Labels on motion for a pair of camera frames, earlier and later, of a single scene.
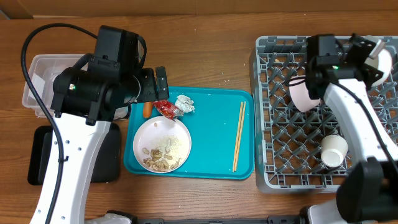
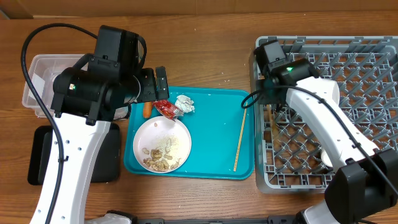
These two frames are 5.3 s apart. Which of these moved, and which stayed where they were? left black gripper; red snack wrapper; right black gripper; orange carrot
Moved: right black gripper
Stayed: orange carrot; left black gripper; red snack wrapper
